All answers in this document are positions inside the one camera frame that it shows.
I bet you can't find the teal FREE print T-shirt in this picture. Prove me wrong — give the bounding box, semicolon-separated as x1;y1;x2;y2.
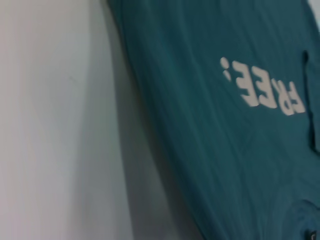
106;0;320;240

